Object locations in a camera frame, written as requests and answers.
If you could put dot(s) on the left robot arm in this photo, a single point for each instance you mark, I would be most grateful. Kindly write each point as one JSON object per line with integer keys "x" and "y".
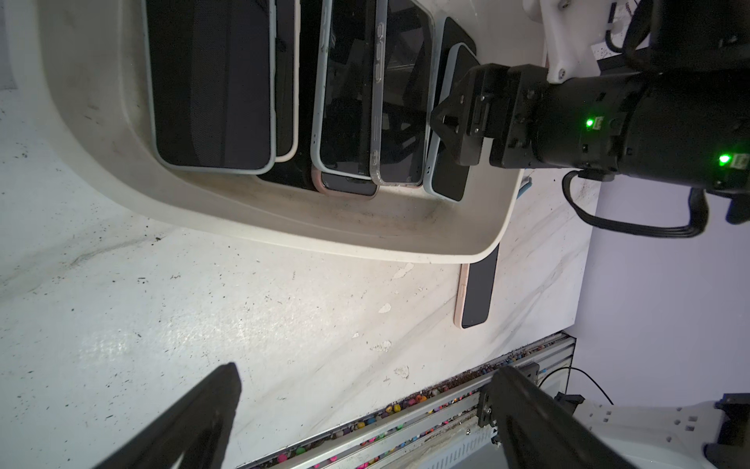
{"x": 712, "y": 434}

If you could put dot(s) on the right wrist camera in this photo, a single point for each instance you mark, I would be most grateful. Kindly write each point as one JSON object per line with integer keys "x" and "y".
{"x": 578, "y": 33}

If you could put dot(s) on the light blue case phone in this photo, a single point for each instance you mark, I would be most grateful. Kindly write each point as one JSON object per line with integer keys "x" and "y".
{"x": 446, "y": 178}

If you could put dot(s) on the blue case phone middle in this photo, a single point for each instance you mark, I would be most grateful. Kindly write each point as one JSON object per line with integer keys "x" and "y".
{"x": 344, "y": 81}

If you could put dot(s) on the pink case phone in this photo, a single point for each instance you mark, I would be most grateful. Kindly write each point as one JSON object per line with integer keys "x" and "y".
{"x": 474, "y": 294}

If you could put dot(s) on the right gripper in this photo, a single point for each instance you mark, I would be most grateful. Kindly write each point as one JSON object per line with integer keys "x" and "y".
{"x": 499, "y": 103}

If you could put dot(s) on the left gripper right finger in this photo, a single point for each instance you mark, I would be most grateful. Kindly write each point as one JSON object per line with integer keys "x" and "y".
{"x": 535, "y": 432}

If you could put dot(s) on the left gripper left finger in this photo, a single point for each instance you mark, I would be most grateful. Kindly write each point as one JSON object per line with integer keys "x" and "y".
{"x": 193, "y": 433}

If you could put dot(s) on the white case phone behind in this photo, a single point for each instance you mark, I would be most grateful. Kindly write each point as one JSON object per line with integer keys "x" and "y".
{"x": 287, "y": 49}

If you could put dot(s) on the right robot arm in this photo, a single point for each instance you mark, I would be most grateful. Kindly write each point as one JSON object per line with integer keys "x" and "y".
{"x": 678, "y": 114}

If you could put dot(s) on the white case phone front-left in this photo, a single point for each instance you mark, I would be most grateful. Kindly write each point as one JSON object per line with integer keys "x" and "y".
{"x": 211, "y": 72}

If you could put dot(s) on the clear case phone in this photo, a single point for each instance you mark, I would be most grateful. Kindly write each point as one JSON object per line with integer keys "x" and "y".
{"x": 402, "y": 93}

